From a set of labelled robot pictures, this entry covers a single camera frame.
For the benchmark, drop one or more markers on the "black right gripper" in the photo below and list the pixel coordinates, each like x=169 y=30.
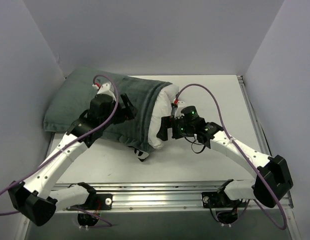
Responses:
x=170 y=127

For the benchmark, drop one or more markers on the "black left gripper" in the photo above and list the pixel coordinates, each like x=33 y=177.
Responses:
x=125 y=109

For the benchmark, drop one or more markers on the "zebra and grey plush pillowcase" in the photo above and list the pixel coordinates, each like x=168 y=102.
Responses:
x=152 y=98

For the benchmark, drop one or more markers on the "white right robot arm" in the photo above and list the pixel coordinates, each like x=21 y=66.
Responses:
x=272 y=177

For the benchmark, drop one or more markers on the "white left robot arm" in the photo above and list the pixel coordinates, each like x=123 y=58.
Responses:
x=34 y=197

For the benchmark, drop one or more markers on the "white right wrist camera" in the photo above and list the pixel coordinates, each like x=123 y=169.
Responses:
x=176 y=107

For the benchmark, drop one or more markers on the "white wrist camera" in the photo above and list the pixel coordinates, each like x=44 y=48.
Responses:
x=176 y=107
x=105 y=92

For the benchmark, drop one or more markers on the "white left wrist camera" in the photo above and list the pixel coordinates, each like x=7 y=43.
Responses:
x=105 y=92

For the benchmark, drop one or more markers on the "aluminium left side rail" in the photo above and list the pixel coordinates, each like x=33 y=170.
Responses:
x=51 y=139

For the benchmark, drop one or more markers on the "aluminium rail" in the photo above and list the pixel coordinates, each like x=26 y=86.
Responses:
x=51 y=139
x=257 y=127

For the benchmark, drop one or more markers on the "aluminium front rail frame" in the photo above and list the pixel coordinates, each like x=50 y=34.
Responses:
x=150 y=197

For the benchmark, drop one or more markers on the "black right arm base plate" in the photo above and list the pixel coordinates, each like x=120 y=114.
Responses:
x=214 y=199

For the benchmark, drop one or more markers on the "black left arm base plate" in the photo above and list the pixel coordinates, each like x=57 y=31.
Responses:
x=102 y=201

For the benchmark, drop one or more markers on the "aluminium right side rail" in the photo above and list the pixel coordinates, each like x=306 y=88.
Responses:
x=257 y=127

